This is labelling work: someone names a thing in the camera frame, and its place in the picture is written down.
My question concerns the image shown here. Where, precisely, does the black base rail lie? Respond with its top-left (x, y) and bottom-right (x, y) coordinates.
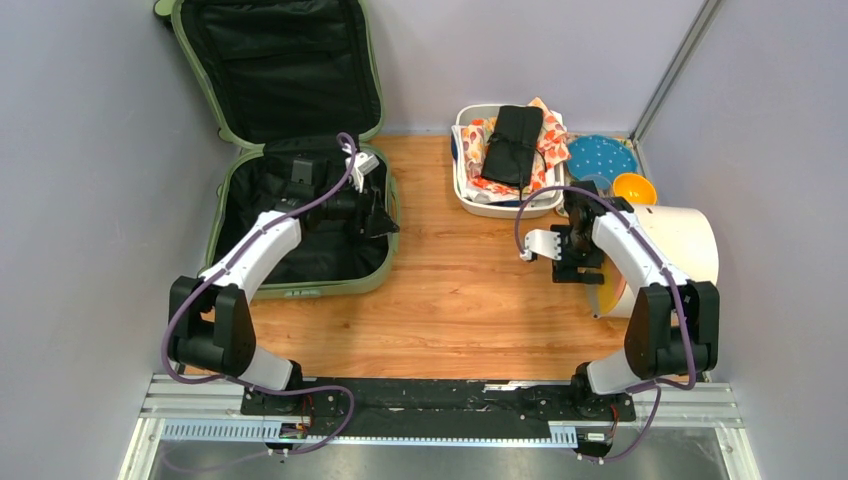
top-left (240, 377), bottom-right (636, 440)

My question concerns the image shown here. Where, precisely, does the green hard-shell suitcase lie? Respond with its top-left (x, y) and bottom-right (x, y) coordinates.
top-left (153, 1), bottom-right (400, 298)

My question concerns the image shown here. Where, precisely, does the black pouch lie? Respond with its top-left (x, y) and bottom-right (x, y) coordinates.
top-left (481, 105), bottom-right (544, 190)

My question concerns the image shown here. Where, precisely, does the yellow bowl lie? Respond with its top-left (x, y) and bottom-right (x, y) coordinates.
top-left (612, 172), bottom-right (658, 205)

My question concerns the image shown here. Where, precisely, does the floral orange print cloth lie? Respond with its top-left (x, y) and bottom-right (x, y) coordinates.
top-left (460, 97), bottom-right (571, 203)

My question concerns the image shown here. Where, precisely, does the cream cylindrical container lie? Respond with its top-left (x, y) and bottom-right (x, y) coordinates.
top-left (603, 204), bottom-right (719, 314)

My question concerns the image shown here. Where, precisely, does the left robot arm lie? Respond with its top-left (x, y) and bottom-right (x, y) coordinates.
top-left (163, 153), bottom-right (399, 415)

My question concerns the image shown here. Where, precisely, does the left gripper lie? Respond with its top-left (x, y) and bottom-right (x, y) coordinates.
top-left (315, 174), bottom-right (400, 239)

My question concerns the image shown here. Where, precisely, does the transparent orange disc lid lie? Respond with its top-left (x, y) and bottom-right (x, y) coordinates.
top-left (586, 259), bottom-right (632, 318)

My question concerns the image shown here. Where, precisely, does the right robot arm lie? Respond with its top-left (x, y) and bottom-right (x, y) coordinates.
top-left (524, 182), bottom-right (720, 419)

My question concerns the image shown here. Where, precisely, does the blue dotted plate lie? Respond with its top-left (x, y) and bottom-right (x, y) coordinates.
top-left (567, 135), bottom-right (639, 184)

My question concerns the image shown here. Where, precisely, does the white plastic tub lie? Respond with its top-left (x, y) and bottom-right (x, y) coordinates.
top-left (450, 103), bottom-right (563, 219)

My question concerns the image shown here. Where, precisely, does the clear drinking glass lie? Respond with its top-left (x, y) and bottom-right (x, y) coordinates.
top-left (581, 174), bottom-right (612, 197)

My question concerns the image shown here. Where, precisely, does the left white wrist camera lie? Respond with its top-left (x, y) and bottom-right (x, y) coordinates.
top-left (346, 152), bottom-right (380, 194)

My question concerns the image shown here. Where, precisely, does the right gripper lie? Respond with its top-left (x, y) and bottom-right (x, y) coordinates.
top-left (551, 225), bottom-right (605, 284)

